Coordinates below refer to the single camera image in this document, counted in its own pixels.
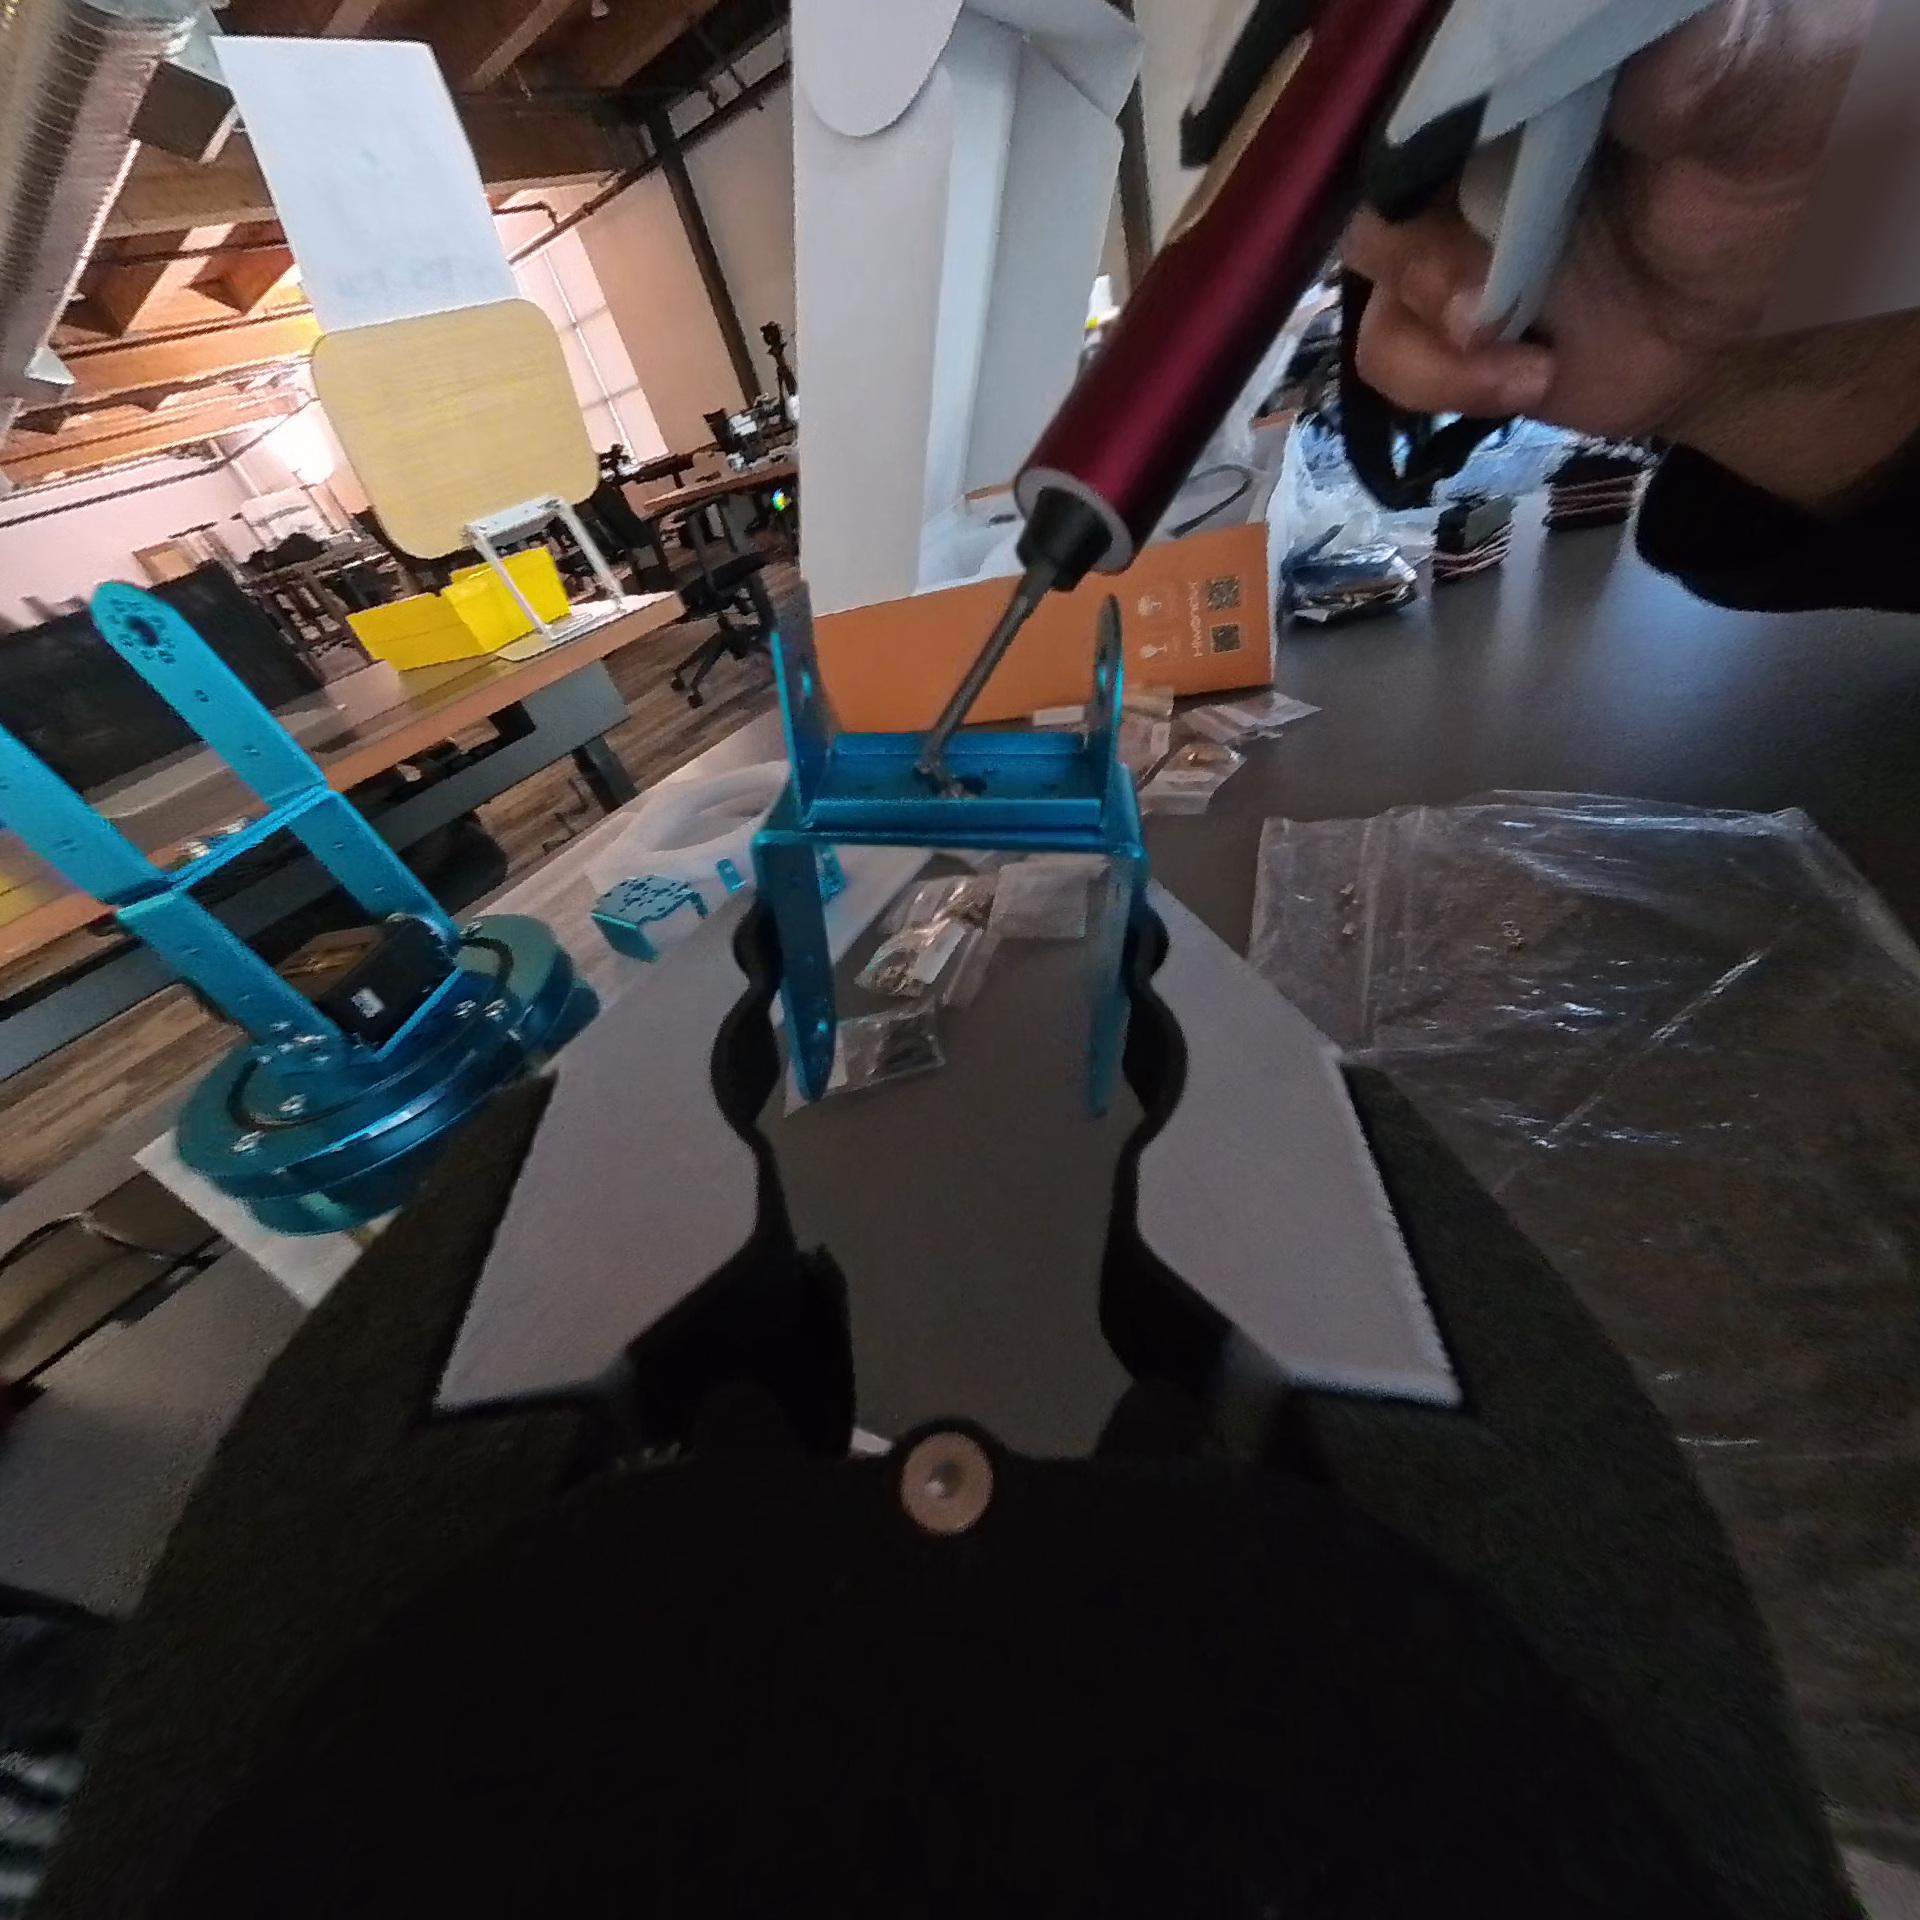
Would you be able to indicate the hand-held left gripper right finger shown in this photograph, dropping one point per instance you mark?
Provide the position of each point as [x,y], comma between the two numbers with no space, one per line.
[1289,1230]

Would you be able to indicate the stack of dark flat parts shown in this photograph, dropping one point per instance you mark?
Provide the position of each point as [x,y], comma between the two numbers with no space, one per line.
[1599,495]

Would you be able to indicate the orange and white cardboard box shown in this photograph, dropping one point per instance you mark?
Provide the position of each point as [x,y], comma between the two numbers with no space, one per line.
[1185,616]

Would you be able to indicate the black office chair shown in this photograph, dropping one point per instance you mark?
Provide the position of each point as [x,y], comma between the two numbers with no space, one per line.
[728,600]

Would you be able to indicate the wooden table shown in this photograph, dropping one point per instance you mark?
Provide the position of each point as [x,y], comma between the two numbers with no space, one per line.
[450,704]

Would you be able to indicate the wooden rounded panel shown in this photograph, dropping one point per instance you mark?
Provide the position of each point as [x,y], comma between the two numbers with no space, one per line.
[450,428]

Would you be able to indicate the clear plastic bag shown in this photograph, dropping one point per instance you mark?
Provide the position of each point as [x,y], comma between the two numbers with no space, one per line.
[1575,1049]

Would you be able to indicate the pile of small parts bags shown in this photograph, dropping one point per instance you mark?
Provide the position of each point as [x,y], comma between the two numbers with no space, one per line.
[891,1049]

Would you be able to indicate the black servo motor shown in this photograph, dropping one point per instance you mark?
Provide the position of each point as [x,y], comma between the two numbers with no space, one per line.
[1469,533]

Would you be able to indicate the person's right hand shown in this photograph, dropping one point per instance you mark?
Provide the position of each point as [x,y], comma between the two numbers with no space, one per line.
[1724,225]

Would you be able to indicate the blue toy robot arm base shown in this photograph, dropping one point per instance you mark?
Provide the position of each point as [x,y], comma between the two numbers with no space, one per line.
[299,1156]

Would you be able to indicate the blue wide perforated bracket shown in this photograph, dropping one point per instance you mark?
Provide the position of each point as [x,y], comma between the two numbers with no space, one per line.
[645,915]

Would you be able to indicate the white instruction sheet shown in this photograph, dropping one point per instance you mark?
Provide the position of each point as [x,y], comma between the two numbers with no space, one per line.
[616,848]

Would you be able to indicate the white foam insert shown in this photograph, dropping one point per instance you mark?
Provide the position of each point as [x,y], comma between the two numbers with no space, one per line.
[704,820]

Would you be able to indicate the blue slim U bracket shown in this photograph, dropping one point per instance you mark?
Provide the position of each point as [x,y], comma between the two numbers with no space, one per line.
[729,879]

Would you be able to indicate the silver air duct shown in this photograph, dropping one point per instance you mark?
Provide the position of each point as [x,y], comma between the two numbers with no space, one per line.
[75,150]

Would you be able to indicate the red screwdriver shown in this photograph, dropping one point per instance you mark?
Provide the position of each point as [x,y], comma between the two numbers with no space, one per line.
[1231,255]

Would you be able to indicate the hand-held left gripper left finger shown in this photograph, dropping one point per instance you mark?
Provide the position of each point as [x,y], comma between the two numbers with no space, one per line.
[599,1230]

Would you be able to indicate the yellow plastic bin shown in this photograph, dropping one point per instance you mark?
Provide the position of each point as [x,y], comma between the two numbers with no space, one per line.
[516,585]
[411,629]

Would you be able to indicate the blue long-legged U bracket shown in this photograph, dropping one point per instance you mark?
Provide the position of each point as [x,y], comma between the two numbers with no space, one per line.
[795,961]

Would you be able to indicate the wooden background desk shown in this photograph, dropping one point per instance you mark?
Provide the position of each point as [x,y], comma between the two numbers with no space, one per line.
[720,488]

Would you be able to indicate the pile of blue packets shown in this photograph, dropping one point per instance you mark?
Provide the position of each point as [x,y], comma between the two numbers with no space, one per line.
[1349,585]

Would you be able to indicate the blue short U bracket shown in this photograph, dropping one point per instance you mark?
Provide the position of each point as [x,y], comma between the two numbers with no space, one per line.
[1035,780]

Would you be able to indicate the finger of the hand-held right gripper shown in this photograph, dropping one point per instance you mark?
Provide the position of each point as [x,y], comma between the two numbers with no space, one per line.
[1546,60]
[1244,89]

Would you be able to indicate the white board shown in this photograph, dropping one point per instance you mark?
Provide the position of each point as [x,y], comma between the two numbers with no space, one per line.
[368,181]

